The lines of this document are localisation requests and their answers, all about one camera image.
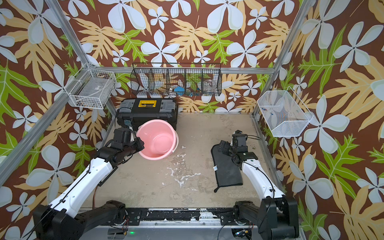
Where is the black cloth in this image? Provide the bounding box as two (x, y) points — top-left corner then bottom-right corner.
(211, 141), (243, 193)

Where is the pink plastic bucket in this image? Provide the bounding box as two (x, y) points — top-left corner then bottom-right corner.
(137, 120), (179, 161)

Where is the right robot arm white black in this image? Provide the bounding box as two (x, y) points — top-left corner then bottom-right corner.
(211, 130), (300, 240)

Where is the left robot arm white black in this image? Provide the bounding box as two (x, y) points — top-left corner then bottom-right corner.
(31, 128), (144, 240)

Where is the black screwdriver bit case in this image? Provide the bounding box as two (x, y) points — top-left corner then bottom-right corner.
(98, 167), (118, 187)

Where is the black yellow toolbox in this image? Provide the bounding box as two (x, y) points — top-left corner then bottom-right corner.
(116, 98), (179, 131)

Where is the blue item in basket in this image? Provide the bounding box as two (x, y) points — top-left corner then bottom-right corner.
(174, 87), (185, 95)

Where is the white wire basket right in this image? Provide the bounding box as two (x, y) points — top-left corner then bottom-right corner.
(257, 87), (314, 138)

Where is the white wire basket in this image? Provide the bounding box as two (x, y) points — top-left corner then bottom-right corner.
(257, 87), (314, 138)
(66, 64), (117, 110)

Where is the white wire basket left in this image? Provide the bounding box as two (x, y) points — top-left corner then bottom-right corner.
(66, 64), (117, 110)

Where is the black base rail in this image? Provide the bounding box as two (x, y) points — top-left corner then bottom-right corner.
(126, 207), (255, 226)

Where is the black wire basket rear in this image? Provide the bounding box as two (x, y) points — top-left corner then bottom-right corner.
(129, 63), (223, 97)

